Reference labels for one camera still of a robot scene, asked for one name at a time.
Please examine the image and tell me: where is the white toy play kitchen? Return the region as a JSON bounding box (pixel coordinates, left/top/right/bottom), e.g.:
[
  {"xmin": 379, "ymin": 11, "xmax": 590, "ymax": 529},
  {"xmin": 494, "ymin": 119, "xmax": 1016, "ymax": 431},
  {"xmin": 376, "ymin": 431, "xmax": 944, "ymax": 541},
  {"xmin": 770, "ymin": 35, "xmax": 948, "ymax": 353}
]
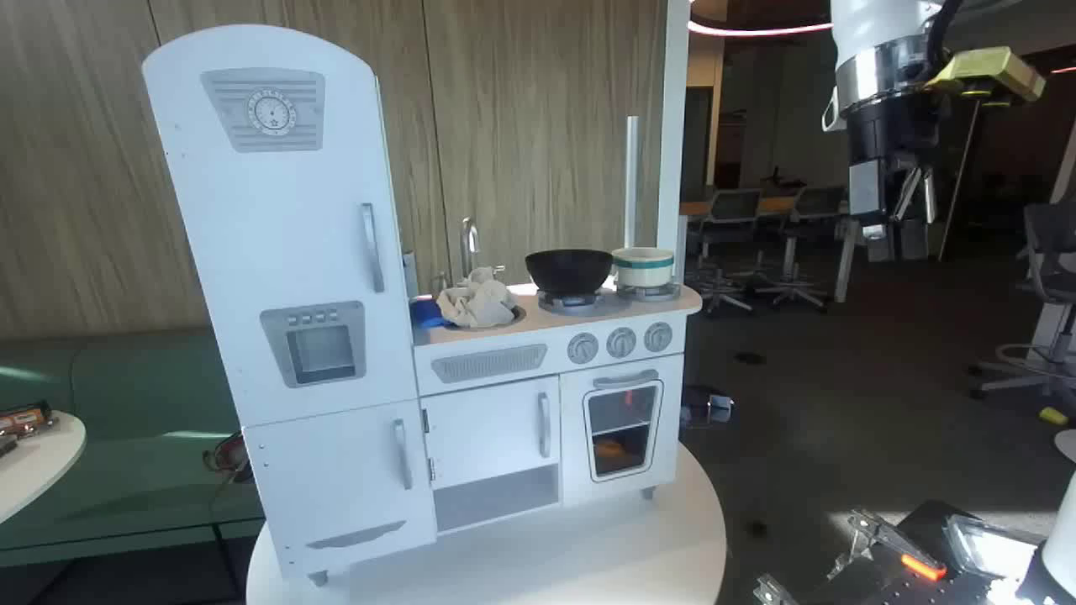
[{"xmin": 137, "ymin": 20, "xmax": 705, "ymax": 586}]

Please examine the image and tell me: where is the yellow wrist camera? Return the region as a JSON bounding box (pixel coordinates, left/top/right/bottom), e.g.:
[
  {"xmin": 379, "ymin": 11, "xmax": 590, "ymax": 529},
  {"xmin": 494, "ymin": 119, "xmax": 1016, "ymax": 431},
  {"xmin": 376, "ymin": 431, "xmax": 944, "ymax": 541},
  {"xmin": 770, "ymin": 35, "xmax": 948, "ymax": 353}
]
[{"xmin": 925, "ymin": 45, "xmax": 1051, "ymax": 110}]

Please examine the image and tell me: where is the box of items on floor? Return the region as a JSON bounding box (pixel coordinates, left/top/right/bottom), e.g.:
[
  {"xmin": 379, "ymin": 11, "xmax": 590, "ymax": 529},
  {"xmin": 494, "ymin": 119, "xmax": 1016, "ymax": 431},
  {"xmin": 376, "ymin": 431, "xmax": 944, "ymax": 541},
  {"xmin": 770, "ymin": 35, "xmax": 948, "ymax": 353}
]
[{"xmin": 680, "ymin": 383, "xmax": 741, "ymax": 431}]

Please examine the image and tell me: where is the small round white side table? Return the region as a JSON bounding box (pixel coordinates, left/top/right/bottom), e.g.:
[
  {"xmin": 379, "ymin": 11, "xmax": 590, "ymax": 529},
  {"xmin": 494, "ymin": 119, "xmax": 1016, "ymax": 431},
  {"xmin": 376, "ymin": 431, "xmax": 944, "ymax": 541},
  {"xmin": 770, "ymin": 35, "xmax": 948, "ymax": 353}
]
[{"xmin": 0, "ymin": 408, "xmax": 91, "ymax": 529}]

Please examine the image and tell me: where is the ring ceiling lamp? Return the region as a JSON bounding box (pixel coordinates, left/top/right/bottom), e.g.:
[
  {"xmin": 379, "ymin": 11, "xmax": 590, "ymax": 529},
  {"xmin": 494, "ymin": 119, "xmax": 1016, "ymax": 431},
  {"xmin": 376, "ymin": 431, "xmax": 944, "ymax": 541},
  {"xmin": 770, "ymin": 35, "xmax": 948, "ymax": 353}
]
[{"xmin": 688, "ymin": 14, "xmax": 842, "ymax": 45}]

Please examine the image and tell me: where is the black device with orange light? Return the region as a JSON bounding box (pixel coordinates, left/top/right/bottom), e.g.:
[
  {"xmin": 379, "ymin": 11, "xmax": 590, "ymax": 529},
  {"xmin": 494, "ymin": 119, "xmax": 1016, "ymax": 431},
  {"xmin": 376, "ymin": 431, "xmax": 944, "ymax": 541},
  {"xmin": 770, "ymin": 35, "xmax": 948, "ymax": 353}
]
[{"xmin": 749, "ymin": 496, "xmax": 1047, "ymax": 605}]

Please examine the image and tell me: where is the brown round object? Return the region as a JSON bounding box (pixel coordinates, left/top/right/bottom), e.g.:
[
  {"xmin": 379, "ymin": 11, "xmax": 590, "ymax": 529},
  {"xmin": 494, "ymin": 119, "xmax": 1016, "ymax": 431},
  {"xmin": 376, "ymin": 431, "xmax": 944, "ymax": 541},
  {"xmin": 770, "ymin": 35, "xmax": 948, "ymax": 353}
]
[{"xmin": 200, "ymin": 431, "xmax": 255, "ymax": 486}]

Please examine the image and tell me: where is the grey office chair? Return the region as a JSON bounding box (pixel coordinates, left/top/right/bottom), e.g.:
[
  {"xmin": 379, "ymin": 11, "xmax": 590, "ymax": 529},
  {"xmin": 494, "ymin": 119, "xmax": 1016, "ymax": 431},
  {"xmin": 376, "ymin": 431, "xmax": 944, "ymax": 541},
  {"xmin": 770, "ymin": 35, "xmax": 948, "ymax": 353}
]
[
  {"xmin": 689, "ymin": 185, "xmax": 766, "ymax": 315},
  {"xmin": 759, "ymin": 181, "xmax": 847, "ymax": 314}
]

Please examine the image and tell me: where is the crumpled white cloth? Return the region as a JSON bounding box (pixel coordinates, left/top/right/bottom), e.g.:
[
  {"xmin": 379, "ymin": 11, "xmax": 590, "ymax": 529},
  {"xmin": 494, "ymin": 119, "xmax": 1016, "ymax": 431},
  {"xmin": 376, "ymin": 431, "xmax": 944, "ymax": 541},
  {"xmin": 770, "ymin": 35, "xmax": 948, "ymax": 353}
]
[{"xmin": 433, "ymin": 261, "xmax": 521, "ymax": 334}]

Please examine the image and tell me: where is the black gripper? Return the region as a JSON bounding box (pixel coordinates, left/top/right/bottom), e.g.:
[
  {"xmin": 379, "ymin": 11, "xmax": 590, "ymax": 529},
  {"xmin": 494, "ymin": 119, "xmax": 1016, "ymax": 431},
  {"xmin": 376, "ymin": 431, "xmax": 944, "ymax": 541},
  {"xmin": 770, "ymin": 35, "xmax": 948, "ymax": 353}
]
[{"xmin": 842, "ymin": 101, "xmax": 948, "ymax": 228}]

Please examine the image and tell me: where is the brown toy bread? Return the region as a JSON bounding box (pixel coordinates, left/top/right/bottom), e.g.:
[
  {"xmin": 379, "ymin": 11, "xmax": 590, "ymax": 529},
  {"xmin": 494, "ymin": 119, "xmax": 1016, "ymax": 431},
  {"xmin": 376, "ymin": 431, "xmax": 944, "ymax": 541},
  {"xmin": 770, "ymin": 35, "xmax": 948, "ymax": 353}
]
[{"xmin": 592, "ymin": 435, "xmax": 634, "ymax": 472}]

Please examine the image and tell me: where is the dark office chair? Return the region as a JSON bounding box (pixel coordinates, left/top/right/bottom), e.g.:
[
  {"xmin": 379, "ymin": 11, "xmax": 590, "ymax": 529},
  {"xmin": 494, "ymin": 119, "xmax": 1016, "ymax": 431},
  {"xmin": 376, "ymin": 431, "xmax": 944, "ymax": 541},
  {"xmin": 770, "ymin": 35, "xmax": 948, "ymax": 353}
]
[{"xmin": 969, "ymin": 198, "xmax": 1076, "ymax": 408}]

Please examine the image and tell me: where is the wooden desk with white legs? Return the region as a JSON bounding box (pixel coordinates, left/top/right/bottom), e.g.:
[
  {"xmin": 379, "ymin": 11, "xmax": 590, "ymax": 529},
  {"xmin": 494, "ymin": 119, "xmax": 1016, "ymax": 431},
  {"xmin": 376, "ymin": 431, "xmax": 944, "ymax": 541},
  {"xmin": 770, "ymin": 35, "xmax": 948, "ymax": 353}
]
[{"xmin": 680, "ymin": 193, "xmax": 866, "ymax": 310}]

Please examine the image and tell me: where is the brown item on side table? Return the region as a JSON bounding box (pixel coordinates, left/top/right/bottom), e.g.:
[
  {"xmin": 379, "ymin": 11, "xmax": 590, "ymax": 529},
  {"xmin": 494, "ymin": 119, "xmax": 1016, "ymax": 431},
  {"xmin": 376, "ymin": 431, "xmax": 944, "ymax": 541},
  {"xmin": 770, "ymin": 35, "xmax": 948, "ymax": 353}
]
[{"xmin": 0, "ymin": 400, "xmax": 62, "ymax": 444}]

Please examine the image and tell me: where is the silver toy faucet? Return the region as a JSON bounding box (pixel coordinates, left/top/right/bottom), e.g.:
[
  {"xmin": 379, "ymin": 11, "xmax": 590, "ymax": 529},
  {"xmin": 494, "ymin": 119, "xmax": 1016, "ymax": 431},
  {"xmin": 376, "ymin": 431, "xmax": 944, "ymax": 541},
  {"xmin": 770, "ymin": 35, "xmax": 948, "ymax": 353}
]
[{"xmin": 458, "ymin": 214, "xmax": 486, "ymax": 287}]

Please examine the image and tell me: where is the silver toy stove burner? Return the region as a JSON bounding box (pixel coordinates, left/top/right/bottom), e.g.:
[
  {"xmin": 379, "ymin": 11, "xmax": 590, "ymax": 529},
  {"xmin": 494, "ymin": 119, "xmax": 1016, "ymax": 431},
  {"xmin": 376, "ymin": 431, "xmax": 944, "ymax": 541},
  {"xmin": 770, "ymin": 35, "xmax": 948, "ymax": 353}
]
[{"xmin": 537, "ymin": 290, "xmax": 617, "ymax": 319}]

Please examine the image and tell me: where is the white structural column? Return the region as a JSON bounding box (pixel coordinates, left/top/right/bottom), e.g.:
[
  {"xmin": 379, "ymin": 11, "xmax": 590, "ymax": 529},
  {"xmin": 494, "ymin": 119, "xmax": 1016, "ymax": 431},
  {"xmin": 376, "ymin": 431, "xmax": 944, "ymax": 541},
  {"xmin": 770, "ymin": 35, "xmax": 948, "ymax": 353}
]
[{"xmin": 654, "ymin": 0, "xmax": 698, "ymax": 290}]

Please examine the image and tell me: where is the black bowl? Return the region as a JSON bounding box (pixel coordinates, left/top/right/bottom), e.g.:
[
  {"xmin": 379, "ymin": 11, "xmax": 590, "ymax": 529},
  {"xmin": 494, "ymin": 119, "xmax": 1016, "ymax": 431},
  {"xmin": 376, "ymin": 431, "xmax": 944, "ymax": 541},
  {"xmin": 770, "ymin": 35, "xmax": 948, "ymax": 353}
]
[{"xmin": 521, "ymin": 246, "xmax": 620, "ymax": 304}]

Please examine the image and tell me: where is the blue toy sink basin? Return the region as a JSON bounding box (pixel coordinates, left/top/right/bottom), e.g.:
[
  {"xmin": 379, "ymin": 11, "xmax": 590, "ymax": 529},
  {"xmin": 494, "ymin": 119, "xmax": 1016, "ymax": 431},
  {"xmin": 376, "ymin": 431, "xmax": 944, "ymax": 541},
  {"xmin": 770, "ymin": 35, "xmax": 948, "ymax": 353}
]
[{"xmin": 408, "ymin": 292, "xmax": 453, "ymax": 347}]

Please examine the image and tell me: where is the green bench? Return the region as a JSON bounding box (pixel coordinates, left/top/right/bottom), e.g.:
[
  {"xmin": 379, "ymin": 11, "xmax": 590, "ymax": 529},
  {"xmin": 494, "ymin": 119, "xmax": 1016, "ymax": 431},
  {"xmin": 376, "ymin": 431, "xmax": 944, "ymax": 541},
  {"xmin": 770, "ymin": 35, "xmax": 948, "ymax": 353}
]
[{"xmin": 0, "ymin": 324, "xmax": 271, "ymax": 568}]

